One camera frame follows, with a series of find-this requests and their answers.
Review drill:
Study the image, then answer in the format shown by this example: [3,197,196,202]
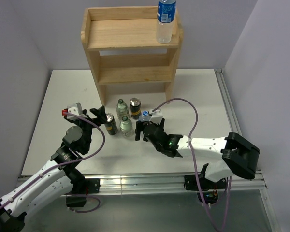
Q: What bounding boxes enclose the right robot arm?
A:
[135,121,260,189]

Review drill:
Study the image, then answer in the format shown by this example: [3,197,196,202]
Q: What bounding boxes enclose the wooden two-tier shelf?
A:
[81,6,183,105]

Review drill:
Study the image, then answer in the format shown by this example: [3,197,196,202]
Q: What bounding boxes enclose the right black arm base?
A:
[183,175,229,205]

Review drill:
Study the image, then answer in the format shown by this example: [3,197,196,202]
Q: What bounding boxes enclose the front clear glass bottle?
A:
[119,116,133,137]

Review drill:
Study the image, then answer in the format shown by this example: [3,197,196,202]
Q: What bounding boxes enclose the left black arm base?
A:
[65,178,101,213]

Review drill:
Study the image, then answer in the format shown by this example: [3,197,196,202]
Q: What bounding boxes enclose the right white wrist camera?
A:
[149,109,163,125]

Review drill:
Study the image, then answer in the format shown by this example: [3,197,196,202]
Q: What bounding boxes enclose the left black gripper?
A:
[65,106,107,152]

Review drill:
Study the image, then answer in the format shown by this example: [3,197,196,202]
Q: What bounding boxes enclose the aluminium front rail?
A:
[85,171,267,195]

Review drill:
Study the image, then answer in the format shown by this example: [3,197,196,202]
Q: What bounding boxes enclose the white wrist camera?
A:
[149,109,163,125]
[61,102,83,120]

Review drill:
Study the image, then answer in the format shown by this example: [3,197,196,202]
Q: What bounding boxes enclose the blue label water bottle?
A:
[156,0,176,44]

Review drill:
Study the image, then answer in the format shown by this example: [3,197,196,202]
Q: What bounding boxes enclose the black can yellow label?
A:
[130,98,141,120]

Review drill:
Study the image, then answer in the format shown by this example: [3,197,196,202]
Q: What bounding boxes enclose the aluminium side rail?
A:
[214,69,281,232]

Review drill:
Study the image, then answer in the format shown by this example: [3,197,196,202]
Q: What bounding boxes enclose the clear glass bottle green cap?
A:
[116,99,129,120]

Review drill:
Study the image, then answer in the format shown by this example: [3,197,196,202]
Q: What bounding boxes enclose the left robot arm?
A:
[0,103,107,232]

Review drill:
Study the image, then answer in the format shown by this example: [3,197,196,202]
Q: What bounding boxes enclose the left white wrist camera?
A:
[61,102,83,120]

